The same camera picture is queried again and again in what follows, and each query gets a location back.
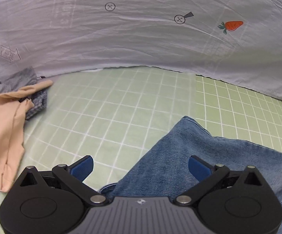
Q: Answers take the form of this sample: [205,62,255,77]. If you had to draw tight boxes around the blue denim jeans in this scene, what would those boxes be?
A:
[99,116,282,233]

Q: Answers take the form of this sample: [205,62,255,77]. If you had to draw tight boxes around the green grid cutting mat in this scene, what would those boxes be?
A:
[0,66,282,234]

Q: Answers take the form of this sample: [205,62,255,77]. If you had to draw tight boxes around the blue plaid shirt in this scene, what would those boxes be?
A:
[0,66,49,121]

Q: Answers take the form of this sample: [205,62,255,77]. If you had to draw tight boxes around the beige sweatshirt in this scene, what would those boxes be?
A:
[0,80,53,192]

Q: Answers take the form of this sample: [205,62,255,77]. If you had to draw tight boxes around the grey printed backdrop sheet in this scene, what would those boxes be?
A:
[0,0,282,100]

